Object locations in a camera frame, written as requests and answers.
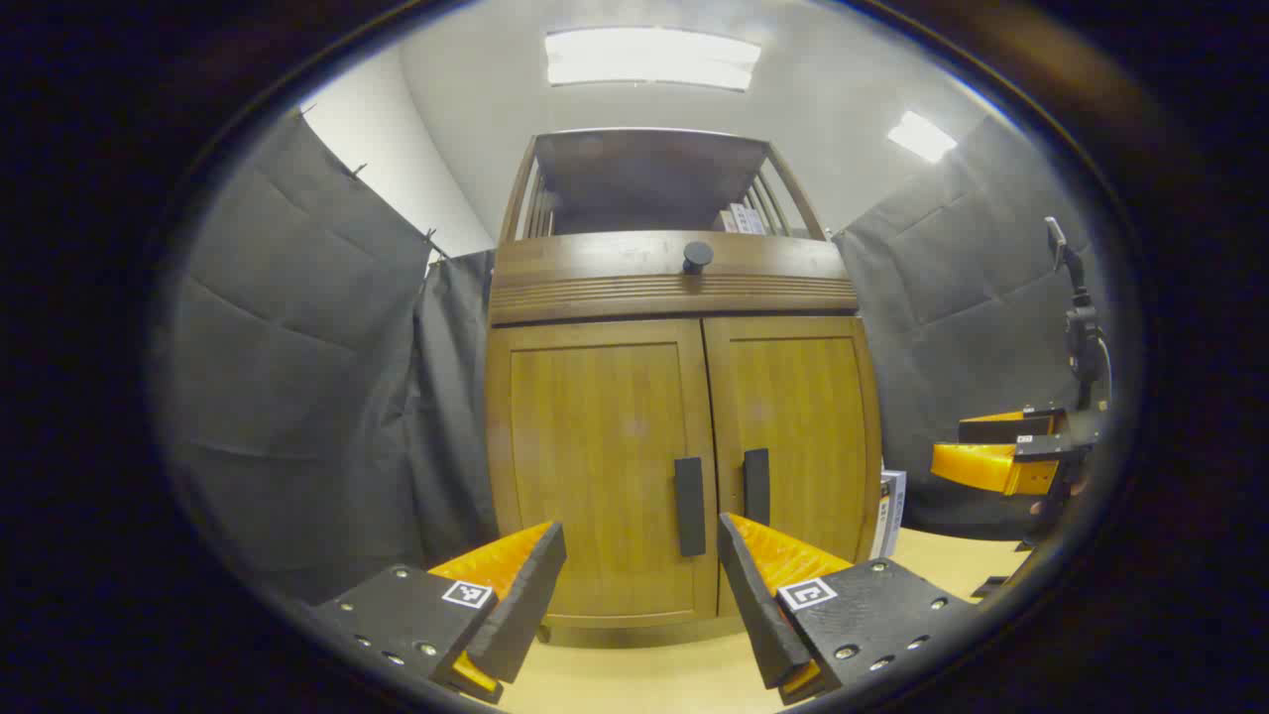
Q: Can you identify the pale blue spine book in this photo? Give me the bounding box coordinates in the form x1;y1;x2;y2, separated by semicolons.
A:
887;469;908;559

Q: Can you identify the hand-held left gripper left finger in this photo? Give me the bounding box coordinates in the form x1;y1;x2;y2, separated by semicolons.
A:
307;521;568;705

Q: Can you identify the wooden shoe cabinet door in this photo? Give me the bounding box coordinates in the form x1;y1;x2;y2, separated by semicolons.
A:
704;317;869;616
509;319;717;628

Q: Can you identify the black door handle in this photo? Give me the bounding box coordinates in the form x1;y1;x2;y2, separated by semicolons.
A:
744;448;771;527
674;457;707;557

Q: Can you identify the black backdrop cloth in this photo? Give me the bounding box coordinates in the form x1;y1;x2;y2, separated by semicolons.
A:
157;109;499;608
831;114;1103;543

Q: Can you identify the large ceiling light panel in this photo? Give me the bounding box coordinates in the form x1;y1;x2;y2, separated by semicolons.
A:
545;27;762;92

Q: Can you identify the small ceiling light panel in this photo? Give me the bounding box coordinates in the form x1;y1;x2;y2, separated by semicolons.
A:
887;111;958;165

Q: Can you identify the wooden double-door shoe cabinet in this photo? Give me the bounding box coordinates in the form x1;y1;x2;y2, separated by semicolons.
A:
484;127;883;646

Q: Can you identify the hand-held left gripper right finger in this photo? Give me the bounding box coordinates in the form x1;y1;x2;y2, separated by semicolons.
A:
716;513;978;707

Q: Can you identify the wooden ribbed cabinet drawer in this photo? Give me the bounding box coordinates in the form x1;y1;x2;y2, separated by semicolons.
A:
489;231;860;326

